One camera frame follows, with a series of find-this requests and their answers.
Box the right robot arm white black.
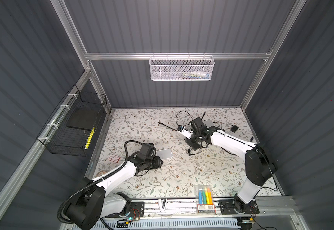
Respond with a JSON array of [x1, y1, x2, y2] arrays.
[[177, 117, 278, 213]]

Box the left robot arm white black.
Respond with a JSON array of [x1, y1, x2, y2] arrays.
[[57, 143, 163, 230]]

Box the floral table mat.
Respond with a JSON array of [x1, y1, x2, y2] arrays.
[[94, 108, 255, 198]]

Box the red white small card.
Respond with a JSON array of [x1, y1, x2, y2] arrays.
[[108, 155, 121, 163]]

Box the roll of clear tape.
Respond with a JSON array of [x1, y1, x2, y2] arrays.
[[96, 170, 108, 177]]

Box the box of coloured markers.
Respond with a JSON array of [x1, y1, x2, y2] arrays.
[[195, 185, 216, 213]]

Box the black pad in basket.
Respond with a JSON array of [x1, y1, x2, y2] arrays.
[[66, 108, 99, 131]]

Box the upper black ethernet cable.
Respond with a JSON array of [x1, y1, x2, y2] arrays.
[[158, 112, 207, 131]]

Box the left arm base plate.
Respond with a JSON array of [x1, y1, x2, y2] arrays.
[[105, 201, 145, 218]]

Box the white perforated cable tray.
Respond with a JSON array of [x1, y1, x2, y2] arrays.
[[93, 218, 242, 230]]

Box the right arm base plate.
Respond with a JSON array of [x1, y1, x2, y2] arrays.
[[218, 199, 260, 215]]

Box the white wire mesh basket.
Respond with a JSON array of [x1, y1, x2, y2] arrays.
[[149, 55, 215, 81]]

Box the black wire basket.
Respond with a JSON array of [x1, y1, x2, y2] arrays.
[[37, 86, 108, 157]]

